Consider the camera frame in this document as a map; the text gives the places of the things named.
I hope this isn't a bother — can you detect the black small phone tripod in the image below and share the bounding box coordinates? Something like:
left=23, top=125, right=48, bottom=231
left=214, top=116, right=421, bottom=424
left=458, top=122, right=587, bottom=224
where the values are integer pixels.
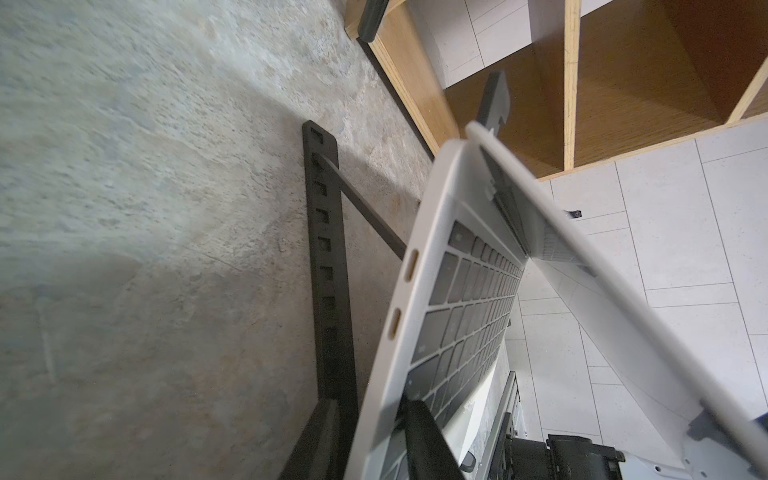
left=357, top=0, right=389, bottom=43

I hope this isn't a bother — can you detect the wooden two-tier shelf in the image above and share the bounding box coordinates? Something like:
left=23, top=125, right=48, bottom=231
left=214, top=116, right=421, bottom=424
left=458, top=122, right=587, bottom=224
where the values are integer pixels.
left=345, top=1, right=767, bottom=180

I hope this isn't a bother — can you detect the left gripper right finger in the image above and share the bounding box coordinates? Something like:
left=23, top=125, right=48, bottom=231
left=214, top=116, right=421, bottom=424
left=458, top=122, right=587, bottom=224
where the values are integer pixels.
left=403, top=400, right=464, bottom=480

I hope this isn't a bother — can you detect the silver laptop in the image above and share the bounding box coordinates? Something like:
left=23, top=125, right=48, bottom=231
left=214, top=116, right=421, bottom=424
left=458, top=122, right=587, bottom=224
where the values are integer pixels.
left=345, top=121, right=767, bottom=479

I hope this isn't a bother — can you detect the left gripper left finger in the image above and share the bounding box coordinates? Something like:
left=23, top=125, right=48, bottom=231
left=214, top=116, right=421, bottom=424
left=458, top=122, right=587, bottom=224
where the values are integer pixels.
left=278, top=398, right=340, bottom=480

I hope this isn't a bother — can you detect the black folding laptop stand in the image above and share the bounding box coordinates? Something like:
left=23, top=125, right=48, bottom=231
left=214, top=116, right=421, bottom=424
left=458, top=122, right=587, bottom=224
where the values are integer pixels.
left=301, top=70, right=511, bottom=421

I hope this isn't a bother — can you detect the aluminium mounting rail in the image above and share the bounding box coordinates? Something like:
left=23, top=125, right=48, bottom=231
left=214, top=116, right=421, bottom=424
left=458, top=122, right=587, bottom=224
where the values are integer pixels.
left=474, top=371, right=527, bottom=479

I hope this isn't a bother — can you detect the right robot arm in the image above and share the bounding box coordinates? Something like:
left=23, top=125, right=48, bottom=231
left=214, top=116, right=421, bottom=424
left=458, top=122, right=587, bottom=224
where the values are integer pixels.
left=485, top=412, right=767, bottom=479

